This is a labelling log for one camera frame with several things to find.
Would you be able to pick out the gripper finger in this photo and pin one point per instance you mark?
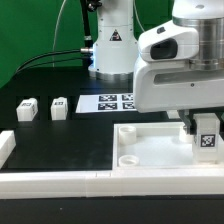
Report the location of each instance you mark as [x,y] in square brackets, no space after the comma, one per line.
[220,116]
[190,126]

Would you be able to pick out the white square tabletop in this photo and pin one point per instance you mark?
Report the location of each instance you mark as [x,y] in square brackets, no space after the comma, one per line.
[156,145]

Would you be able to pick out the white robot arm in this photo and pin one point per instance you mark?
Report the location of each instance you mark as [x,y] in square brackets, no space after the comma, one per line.
[178,65]

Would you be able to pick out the white U-shaped fence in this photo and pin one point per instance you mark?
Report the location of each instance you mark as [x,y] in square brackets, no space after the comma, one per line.
[125,182]

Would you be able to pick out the paper sheet with markers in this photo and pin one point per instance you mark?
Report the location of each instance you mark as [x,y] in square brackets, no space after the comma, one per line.
[105,103]

